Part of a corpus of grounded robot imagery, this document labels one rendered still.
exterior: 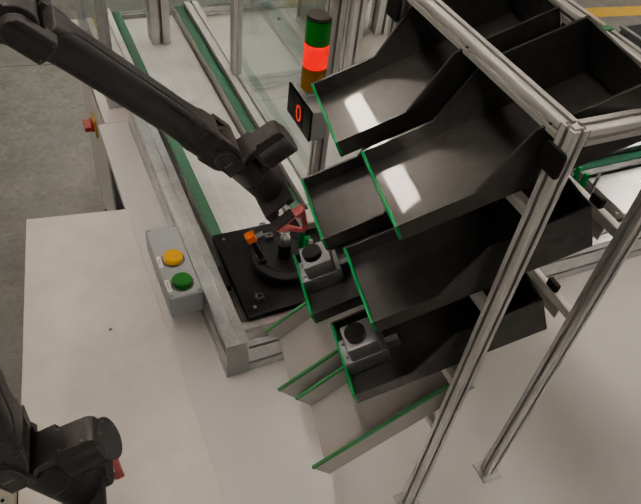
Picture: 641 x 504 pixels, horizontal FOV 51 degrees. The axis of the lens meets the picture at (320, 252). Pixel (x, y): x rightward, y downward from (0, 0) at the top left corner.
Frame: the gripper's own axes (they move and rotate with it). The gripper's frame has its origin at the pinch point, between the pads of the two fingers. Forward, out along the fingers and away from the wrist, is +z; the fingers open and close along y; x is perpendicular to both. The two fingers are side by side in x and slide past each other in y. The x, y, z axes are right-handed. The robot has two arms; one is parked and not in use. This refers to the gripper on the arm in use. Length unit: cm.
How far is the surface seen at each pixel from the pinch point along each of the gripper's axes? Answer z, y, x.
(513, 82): -42, -44, -36
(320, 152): 9.5, 18.3, -9.7
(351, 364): -15.3, -43.9, 0.0
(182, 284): -4.2, -0.5, 26.5
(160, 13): 7, 106, 8
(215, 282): 0.9, -1.0, 22.0
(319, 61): -11.7, 16.5, -21.9
